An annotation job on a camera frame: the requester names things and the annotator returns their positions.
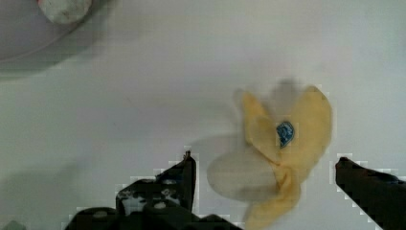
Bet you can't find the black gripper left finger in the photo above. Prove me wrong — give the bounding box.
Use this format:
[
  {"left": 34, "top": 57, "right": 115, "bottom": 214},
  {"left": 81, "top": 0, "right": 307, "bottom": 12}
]
[{"left": 64, "top": 151, "right": 242, "bottom": 230}]

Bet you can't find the red ketchup bottle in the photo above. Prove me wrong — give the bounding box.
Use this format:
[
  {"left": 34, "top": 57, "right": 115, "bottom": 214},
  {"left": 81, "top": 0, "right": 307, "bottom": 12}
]
[{"left": 37, "top": 0, "right": 93, "bottom": 25}]

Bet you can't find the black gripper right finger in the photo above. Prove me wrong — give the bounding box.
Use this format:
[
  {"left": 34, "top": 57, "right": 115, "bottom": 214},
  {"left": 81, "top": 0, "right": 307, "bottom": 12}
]
[{"left": 335, "top": 157, "right": 406, "bottom": 230}]

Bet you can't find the grey round plate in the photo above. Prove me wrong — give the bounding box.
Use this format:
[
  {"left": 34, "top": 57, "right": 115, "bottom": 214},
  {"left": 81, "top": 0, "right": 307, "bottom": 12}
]
[{"left": 0, "top": 0, "right": 106, "bottom": 62}]

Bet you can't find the peeled toy banana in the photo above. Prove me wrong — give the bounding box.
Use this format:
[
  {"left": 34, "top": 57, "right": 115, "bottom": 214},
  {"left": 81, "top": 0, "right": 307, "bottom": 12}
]
[{"left": 207, "top": 85, "right": 332, "bottom": 230}]

